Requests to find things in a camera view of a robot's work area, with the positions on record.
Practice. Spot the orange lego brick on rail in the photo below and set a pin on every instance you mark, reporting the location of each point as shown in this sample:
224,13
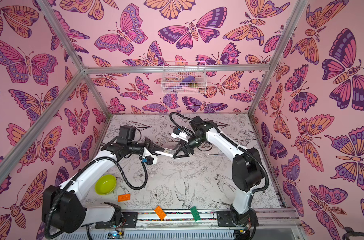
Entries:
160,213

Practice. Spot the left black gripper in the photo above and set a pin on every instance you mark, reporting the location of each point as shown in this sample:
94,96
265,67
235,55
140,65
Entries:
149,145

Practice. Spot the green lego brick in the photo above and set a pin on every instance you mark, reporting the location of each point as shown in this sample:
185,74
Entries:
195,213

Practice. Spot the white wire basket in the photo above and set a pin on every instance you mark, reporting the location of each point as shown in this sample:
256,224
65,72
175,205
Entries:
173,74

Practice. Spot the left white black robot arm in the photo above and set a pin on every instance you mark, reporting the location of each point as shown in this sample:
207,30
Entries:
63,210

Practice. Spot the orange lego brick left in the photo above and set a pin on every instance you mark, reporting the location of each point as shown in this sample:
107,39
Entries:
125,197

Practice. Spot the purple object in basket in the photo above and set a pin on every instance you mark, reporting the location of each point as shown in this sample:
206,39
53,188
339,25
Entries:
189,79

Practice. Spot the white remote control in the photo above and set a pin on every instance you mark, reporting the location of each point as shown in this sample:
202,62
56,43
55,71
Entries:
166,152

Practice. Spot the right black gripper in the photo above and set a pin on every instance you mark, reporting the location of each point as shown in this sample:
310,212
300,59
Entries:
189,145

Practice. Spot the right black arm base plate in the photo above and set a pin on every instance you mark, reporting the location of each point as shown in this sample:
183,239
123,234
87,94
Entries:
230,218

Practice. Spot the aluminium front rail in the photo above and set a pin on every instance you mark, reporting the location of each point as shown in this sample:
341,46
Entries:
183,219

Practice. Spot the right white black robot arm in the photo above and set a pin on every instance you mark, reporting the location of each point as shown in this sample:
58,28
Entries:
248,173

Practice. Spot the white slotted cable duct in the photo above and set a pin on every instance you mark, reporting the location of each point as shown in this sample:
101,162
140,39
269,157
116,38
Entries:
170,235

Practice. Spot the small green circuit board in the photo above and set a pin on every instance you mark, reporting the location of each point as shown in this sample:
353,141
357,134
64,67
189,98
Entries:
114,235

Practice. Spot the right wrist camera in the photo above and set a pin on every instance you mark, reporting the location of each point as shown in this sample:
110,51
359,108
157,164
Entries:
179,134

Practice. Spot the lime green bowl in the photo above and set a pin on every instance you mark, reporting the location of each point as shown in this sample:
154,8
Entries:
106,185

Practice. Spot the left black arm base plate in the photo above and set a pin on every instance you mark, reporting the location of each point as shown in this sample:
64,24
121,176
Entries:
127,220

